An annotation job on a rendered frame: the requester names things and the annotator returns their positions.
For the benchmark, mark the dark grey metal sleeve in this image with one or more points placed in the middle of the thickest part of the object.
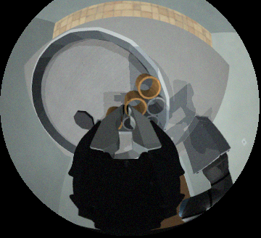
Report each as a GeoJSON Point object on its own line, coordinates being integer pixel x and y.
{"type": "Point", "coordinates": [156, 108]}
{"type": "Point", "coordinates": [127, 123]}
{"type": "Point", "coordinates": [152, 117]}

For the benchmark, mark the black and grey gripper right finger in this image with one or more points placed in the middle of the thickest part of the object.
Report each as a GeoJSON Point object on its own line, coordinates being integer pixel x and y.
{"type": "Point", "coordinates": [147, 136]}

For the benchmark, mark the bronze bushing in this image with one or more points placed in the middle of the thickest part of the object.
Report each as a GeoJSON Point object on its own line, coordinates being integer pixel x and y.
{"type": "Point", "coordinates": [111, 109]}
{"type": "Point", "coordinates": [134, 95]}
{"type": "Point", "coordinates": [153, 91]}

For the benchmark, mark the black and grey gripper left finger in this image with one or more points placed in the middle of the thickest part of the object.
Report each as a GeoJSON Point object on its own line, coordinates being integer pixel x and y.
{"type": "Point", "coordinates": [102, 137]}

